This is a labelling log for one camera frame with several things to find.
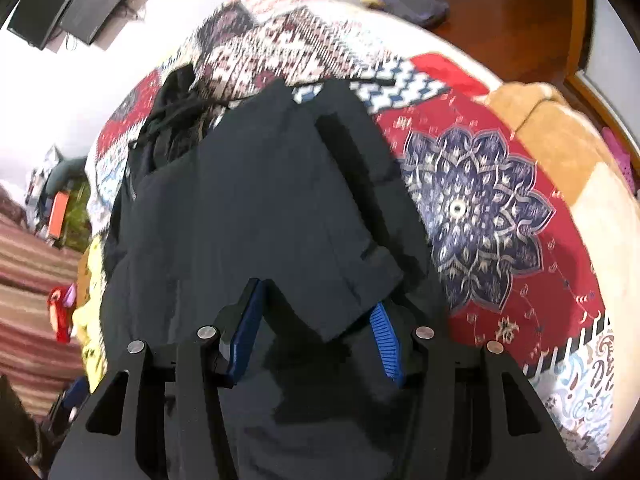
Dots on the green cloth covered table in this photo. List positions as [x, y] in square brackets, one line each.
[79, 222]

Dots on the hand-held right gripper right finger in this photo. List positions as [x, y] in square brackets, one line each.
[387, 347]

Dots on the orange blanket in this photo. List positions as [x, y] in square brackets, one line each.
[550, 130]

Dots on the black wall television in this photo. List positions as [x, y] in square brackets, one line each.
[40, 5]

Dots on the small wall monitor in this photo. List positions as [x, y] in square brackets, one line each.
[95, 5]

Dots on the red plush toy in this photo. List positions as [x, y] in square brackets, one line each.
[60, 310]

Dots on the yellow blanket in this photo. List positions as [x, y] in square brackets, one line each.
[90, 350]

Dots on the patchwork bed quilt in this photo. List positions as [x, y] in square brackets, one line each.
[475, 210]

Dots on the orange box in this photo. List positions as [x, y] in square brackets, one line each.
[59, 217]

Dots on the pink item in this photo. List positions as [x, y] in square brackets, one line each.
[620, 160]

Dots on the black garment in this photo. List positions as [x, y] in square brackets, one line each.
[260, 200]

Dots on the grey green cushion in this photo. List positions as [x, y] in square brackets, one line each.
[67, 170]

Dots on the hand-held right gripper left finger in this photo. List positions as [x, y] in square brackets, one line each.
[245, 332]

